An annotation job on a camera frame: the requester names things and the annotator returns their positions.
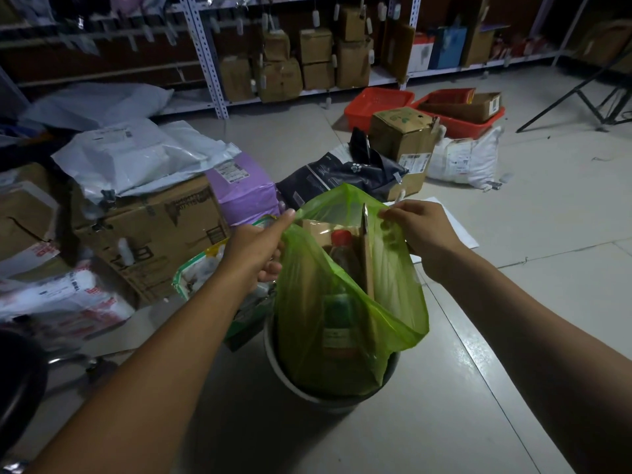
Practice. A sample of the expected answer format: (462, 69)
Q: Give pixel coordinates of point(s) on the torn brown cardboard box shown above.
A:
(27, 212)

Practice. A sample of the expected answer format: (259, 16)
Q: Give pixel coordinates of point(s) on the group of brown shelf cartons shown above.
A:
(281, 78)

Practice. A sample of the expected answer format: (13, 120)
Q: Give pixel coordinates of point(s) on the black paw-print bag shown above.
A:
(340, 172)

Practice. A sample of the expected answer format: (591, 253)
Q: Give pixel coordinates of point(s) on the white paper sheet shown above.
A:
(461, 231)

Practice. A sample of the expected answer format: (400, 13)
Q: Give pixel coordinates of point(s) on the person's right hand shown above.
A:
(428, 234)

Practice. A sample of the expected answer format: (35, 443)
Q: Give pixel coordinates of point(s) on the dim brown cardboard box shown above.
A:
(605, 44)

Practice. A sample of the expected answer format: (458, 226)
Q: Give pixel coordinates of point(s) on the white woven sack parcel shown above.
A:
(464, 160)

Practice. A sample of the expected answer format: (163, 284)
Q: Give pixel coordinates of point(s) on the person's left thumb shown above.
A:
(276, 223)

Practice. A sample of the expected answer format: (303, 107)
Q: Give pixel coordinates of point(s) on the green plastic bag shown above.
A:
(395, 296)

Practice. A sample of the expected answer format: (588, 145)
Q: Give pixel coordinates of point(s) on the flat brown cardboard box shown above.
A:
(469, 109)

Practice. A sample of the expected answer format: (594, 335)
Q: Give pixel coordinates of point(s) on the person's right thumb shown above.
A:
(393, 219)

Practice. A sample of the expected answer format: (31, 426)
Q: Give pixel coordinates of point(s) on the red-capped sauce bottle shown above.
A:
(342, 271)

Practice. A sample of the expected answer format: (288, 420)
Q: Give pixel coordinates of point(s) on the white parcel with red print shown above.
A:
(64, 301)

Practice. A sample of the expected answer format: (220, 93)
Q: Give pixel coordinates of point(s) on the green-printed cardboard box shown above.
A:
(400, 130)

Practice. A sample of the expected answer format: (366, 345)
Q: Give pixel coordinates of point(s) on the black chair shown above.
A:
(17, 380)

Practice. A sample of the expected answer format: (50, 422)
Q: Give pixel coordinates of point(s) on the person's left forearm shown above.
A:
(148, 380)

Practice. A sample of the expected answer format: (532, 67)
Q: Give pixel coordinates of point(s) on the green and white printed pack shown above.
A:
(197, 273)

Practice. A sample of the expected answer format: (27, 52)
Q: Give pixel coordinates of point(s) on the blue box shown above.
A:
(447, 46)

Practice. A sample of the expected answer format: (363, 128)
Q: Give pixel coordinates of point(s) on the crumpled grey poly mailer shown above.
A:
(138, 155)

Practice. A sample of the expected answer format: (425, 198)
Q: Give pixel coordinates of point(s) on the person's right forearm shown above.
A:
(533, 355)

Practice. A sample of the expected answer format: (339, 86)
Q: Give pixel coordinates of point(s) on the purple parcel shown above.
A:
(247, 190)

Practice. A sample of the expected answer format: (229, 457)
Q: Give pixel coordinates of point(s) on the white box with red lid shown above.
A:
(420, 55)

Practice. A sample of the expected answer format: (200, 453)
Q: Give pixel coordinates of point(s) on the tall brown cardboard box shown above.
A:
(476, 41)

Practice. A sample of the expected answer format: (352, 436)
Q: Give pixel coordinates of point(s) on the empty red plastic basket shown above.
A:
(375, 103)

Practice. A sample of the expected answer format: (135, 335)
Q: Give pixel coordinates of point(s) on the flat grey poly mailer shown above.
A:
(94, 106)

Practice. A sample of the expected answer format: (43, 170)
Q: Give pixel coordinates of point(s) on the black folding stand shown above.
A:
(585, 101)

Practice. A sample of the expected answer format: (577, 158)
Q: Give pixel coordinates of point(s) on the grey metal shelving unit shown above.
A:
(207, 59)

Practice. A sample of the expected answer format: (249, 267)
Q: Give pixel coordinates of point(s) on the person's left hand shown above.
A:
(249, 251)

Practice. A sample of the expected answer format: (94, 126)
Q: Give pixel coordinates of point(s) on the large printed cardboard box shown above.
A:
(163, 241)

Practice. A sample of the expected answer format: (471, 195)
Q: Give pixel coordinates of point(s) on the white round bucket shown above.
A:
(276, 362)

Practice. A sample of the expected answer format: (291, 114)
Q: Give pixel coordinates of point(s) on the red flat box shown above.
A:
(452, 96)

